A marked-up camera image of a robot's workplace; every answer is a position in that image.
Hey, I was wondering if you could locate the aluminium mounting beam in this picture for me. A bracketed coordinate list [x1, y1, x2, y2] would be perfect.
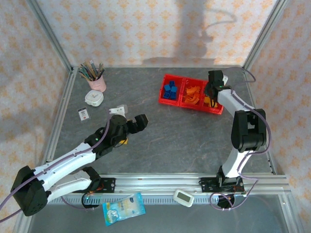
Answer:
[97, 172, 290, 195]

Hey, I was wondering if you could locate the grey slotted cable duct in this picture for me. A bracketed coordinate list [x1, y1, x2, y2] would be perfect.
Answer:
[52, 195, 246, 206]

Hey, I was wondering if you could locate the aluminium frame post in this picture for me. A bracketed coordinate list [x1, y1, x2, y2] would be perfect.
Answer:
[26, 0, 74, 73]
[278, 194, 300, 233]
[242, 0, 285, 71]
[12, 213, 35, 233]

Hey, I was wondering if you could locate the aluminium frame rail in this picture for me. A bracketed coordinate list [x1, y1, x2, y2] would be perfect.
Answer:
[72, 64, 244, 69]
[242, 68, 277, 176]
[43, 67, 79, 166]

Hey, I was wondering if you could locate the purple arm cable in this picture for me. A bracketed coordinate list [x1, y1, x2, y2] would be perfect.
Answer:
[210, 67, 272, 212]
[0, 109, 112, 223]

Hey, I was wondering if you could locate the red plastic parts bin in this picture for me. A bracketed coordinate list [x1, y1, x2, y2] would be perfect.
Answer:
[158, 73, 183, 107]
[201, 80, 225, 115]
[179, 77, 204, 110]

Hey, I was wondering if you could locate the pink metal pencil cup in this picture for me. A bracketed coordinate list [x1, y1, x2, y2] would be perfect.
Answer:
[87, 74, 107, 93]

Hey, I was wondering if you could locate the thin black camera cable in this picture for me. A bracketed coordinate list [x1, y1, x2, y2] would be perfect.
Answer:
[114, 137, 129, 148]

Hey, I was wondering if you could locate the black round cable grommet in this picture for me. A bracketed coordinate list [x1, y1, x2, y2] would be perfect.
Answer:
[81, 193, 103, 211]
[217, 194, 236, 211]

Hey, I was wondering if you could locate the white digital timer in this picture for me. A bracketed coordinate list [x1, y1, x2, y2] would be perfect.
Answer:
[173, 188, 195, 208]

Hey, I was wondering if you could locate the white alarm clock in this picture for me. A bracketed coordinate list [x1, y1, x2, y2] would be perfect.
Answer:
[84, 89, 104, 107]

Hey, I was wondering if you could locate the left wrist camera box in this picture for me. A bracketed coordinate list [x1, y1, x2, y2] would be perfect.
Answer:
[108, 104, 129, 115]

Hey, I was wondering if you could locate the blue white wipes packet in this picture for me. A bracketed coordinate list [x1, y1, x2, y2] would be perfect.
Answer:
[102, 192, 147, 227]

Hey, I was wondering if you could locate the card in clear holder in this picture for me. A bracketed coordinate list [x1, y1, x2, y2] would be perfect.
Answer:
[77, 106, 91, 123]

